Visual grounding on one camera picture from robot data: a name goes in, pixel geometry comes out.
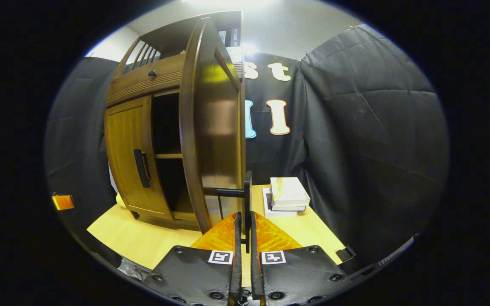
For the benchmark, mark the thick white book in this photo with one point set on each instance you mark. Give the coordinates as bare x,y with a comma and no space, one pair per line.
289,191

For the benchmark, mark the wooden ribbed drawer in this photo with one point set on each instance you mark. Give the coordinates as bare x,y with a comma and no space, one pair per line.
143,83

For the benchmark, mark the black backdrop cloth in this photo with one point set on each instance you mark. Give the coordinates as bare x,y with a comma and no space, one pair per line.
355,127

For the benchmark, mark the wooden double-door shoe cabinet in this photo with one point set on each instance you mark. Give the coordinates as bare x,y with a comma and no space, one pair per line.
168,42

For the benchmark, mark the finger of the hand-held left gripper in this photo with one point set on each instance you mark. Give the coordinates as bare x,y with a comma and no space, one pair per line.
63,202

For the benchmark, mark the flat white book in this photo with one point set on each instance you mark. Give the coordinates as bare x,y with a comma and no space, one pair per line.
267,204

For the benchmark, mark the wooden inner shelf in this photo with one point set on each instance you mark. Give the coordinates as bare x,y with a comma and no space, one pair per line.
169,156

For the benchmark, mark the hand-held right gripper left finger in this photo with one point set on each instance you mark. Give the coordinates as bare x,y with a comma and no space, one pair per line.
237,272

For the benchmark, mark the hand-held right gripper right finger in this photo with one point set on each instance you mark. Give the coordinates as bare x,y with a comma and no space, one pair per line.
255,276

